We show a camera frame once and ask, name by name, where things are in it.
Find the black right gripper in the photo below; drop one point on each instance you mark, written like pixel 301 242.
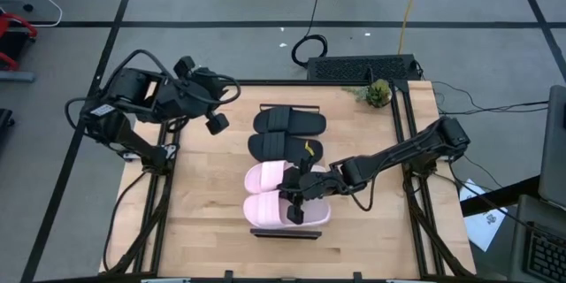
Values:
pixel 316 183

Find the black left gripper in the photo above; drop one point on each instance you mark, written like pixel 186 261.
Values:
pixel 201 93

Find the pink slide sandal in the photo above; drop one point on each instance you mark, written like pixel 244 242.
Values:
pixel 265 210
pixel 263 177

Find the black slide sandal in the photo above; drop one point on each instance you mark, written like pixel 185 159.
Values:
pixel 287 120
pixel 274 147

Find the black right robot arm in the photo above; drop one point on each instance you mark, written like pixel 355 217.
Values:
pixel 398 155

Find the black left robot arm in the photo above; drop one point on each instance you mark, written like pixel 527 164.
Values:
pixel 132 86

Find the potted succulent plant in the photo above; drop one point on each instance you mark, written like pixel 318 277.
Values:
pixel 379 94

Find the black keyboard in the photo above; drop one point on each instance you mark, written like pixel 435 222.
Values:
pixel 354 68

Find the grey stand base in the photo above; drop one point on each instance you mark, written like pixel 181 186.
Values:
pixel 15 76

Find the white paper sheet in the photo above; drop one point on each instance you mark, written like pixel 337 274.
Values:
pixel 484 225

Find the black chair base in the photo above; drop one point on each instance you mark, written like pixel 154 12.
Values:
pixel 4 121

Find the black floor beam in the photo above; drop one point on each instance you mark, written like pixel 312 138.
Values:
pixel 499 196

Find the grey laptop computer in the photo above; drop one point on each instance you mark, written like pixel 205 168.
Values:
pixel 555 150

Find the wooden shelf with black frame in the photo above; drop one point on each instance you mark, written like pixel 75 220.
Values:
pixel 285 233

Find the black aluminium rig frame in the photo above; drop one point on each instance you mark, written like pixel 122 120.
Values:
pixel 265 82

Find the red cart frame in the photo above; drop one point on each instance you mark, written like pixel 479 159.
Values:
pixel 13 17

